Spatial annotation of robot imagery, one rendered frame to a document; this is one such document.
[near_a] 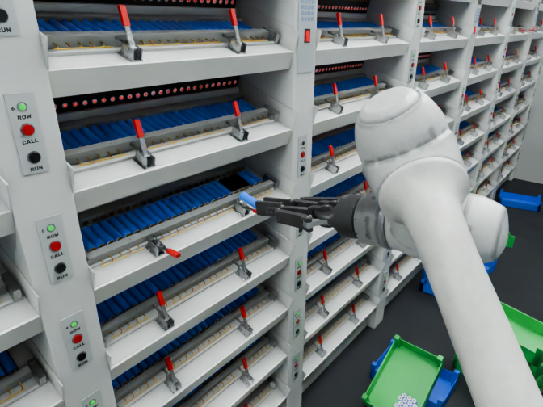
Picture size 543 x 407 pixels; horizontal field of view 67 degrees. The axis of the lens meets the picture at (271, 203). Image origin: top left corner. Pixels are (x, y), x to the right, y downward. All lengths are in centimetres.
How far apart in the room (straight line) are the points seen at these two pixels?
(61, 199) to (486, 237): 65
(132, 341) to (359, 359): 125
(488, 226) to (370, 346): 158
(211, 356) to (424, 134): 93
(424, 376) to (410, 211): 147
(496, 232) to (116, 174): 63
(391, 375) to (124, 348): 120
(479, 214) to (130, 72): 60
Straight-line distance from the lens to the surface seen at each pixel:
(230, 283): 116
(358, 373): 198
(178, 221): 98
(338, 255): 167
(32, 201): 75
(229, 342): 127
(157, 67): 83
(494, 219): 60
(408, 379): 189
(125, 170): 84
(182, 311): 108
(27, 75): 72
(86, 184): 80
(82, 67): 76
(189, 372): 121
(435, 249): 44
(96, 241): 93
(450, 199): 47
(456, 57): 240
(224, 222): 104
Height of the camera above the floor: 140
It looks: 23 degrees down
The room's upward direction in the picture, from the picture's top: straight up
